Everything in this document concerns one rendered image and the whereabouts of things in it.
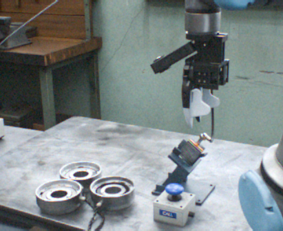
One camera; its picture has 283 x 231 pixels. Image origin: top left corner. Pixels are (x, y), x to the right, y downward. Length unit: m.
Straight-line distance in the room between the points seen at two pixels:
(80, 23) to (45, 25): 0.27
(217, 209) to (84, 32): 1.95
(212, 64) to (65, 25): 2.01
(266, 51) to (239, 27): 0.19
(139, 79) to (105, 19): 0.42
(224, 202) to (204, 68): 0.33
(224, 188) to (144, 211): 0.22
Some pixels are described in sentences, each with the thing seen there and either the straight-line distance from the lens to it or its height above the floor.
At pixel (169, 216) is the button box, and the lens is 1.03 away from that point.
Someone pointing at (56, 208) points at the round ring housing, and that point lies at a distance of 1.08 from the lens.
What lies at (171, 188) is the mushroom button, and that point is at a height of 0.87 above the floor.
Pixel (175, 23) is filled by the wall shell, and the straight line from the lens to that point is 2.70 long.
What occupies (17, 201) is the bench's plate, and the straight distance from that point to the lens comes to 1.18.
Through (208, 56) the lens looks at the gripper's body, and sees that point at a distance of 1.02.
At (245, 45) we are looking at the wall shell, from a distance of 2.58.
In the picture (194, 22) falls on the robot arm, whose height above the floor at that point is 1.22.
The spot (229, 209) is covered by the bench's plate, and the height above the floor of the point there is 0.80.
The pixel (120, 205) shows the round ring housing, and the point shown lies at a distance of 1.08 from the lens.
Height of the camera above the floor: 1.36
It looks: 19 degrees down
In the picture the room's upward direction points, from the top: 1 degrees counter-clockwise
